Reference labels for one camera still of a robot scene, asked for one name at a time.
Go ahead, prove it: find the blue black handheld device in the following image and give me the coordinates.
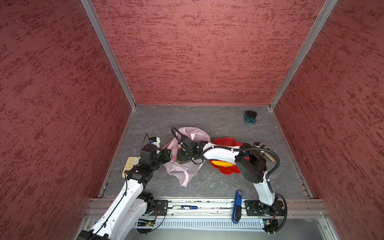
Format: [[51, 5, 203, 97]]
[[232, 190, 243, 224]]

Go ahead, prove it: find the black corrugated cable conduit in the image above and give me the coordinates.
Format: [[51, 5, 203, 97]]
[[170, 126, 281, 181]]

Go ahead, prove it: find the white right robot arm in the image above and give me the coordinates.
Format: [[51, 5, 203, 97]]
[[176, 135, 276, 207]]

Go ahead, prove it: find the yellow fake banana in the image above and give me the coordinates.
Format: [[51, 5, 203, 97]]
[[210, 160, 234, 168]]

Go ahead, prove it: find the blue marker pen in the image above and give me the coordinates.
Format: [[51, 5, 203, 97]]
[[172, 205, 199, 211]]

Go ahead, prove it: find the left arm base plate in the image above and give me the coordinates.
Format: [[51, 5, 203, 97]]
[[150, 200, 169, 217]]

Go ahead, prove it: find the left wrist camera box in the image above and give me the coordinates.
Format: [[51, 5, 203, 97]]
[[148, 137, 161, 148]]

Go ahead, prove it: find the cream yellow calculator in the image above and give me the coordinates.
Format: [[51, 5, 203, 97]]
[[122, 157, 141, 178]]

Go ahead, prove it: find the red flower-shaped bowl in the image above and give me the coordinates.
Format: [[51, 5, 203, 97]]
[[210, 137, 242, 175]]

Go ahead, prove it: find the pink plastic bag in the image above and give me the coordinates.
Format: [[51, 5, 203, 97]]
[[163, 127, 211, 187]]

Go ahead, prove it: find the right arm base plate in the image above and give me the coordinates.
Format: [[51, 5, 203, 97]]
[[244, 200, 286, 217]]

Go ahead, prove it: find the aluminium front rail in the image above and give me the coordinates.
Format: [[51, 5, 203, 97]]
[[85, 198, 329, 219]]

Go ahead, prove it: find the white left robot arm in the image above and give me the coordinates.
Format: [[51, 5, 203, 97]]
[[76, 145, 171, 240]]

